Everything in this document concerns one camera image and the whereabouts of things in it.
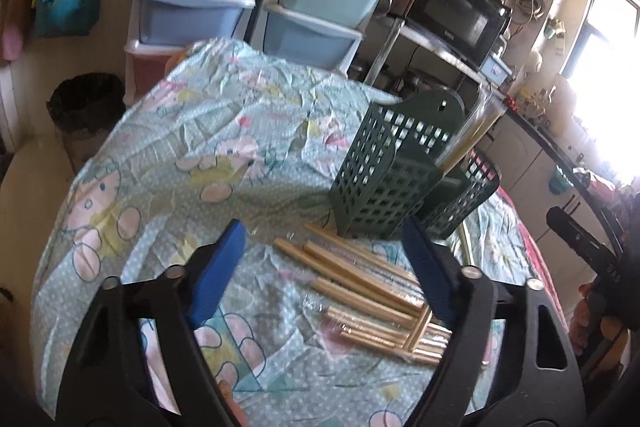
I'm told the bright window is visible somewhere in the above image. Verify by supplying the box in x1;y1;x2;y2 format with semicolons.
560;0;640;188

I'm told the green plastic utensil holder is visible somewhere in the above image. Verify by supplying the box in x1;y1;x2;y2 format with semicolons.
328;89;502;240

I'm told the black microwave oven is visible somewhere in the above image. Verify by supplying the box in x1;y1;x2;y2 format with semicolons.
404;0;512;65

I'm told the pile of chopsticks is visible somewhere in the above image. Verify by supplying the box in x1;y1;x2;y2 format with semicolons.
272;223;488;368

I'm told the cartoon printed tablecloth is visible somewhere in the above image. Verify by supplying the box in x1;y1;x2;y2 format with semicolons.
30;38;556;427

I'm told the metal shelf rack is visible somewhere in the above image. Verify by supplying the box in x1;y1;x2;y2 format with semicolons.
362;12;506;108

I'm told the kitchen counter cabinet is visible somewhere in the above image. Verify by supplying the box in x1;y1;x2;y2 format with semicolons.
492;94;640;268

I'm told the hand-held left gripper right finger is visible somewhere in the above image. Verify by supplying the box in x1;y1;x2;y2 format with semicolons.
402;216;588;427

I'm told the bamboo chopstick pair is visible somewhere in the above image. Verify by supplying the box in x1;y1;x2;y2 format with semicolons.
439;89;503;180

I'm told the light blue storage box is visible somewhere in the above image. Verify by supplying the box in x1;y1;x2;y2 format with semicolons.
480;56;515;84

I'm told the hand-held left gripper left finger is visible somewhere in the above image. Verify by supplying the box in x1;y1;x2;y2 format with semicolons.
56;219;248;427

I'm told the pink plastic drawer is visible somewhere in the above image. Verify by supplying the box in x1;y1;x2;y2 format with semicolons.
127;52;173;105

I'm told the cluster of condiment bottles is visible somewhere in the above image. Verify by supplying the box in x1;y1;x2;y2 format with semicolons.
505;79;576;130

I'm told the person's right hand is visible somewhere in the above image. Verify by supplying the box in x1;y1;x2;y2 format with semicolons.
571;283;597;351

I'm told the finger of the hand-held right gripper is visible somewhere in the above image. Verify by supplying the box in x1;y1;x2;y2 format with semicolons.
546;206;617;269

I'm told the black trash bin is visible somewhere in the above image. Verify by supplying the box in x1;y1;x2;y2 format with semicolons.
47;73;127;172

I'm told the blue plastic drawer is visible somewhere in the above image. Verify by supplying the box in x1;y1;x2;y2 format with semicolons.
135;0;253;50
262;9;361;70

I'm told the pink fleece blanket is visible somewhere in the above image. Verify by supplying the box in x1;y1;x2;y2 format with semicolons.
495;187;568;333

